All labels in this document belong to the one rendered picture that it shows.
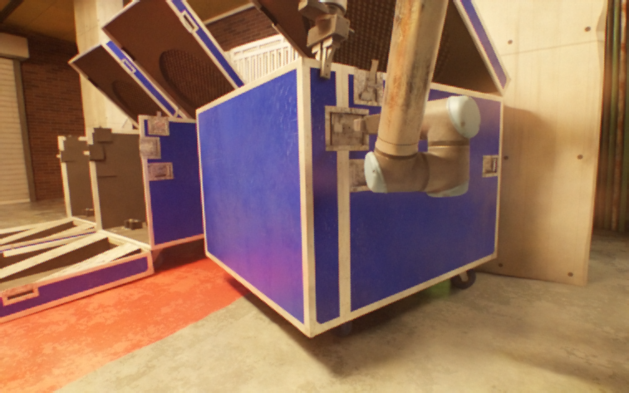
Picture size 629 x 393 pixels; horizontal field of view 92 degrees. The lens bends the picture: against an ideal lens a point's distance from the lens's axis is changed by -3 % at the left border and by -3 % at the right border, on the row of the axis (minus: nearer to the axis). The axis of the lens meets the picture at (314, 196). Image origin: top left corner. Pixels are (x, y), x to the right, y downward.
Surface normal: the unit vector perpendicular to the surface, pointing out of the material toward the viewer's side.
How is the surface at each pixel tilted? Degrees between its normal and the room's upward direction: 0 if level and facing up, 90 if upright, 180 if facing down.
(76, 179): 90
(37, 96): 90
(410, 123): 116
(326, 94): 90
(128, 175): 90
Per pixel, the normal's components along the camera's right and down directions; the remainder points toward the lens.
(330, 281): 0.58, 0.09
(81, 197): 0.81, 0.05
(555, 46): -0.54, 0.12
